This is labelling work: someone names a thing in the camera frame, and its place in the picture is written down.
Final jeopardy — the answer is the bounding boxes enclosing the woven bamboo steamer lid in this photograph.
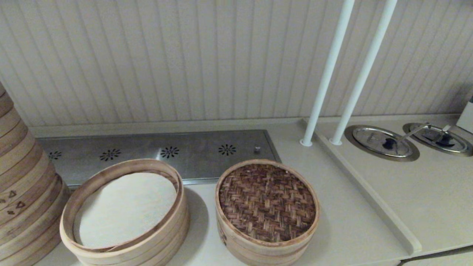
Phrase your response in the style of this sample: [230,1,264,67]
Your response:
[215,159,321,256]

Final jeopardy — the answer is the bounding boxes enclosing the left round steel pot lid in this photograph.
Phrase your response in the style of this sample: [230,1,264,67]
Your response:
[344,125,421,163]

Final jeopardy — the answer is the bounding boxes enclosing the round steel pot lid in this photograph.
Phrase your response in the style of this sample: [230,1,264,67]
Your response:
[352,127,414,158]
[344,125,421,163]
[409,125,470,153]
[402,123,473,157]

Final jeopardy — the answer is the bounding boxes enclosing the single bamboo steamer basket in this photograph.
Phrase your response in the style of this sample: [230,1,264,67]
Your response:
[218,224,317,266]

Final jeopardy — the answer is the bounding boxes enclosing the large bamboo steamer with cloth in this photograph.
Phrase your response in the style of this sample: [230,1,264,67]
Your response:
[59,158,190,266]

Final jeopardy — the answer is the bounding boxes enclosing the white steamer cloth liner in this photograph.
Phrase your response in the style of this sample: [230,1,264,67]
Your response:
[73,173,177,249]

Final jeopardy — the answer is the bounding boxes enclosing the right round steel pot lid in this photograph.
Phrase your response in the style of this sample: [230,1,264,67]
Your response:
[402,123,473,157]

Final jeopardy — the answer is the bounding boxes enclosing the tall bamboo steamer stack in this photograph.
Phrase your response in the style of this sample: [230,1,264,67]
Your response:
[0,83,71,266]

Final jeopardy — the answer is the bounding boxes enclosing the perforated stainless steel plate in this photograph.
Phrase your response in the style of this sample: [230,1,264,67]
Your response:
[37,129,282,187]

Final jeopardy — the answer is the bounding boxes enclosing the white metal pole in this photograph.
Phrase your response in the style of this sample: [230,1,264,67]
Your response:
[329,0,398,146]
[300,0,355,147]

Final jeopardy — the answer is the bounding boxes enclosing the white box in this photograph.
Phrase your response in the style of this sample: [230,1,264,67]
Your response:
[457,97,473,134]

